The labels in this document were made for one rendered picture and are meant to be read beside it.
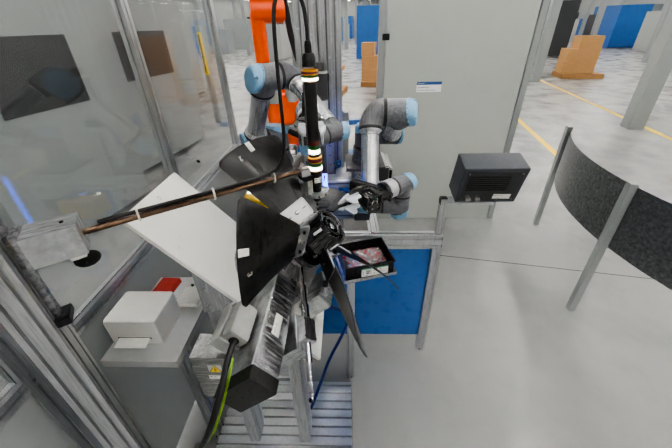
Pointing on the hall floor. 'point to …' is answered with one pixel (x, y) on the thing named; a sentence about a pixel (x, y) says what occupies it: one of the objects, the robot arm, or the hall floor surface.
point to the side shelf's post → (199, 391)
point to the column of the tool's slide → (64, 360)
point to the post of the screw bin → (350, 332)
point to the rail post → (427, 298)
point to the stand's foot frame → (236, 432)
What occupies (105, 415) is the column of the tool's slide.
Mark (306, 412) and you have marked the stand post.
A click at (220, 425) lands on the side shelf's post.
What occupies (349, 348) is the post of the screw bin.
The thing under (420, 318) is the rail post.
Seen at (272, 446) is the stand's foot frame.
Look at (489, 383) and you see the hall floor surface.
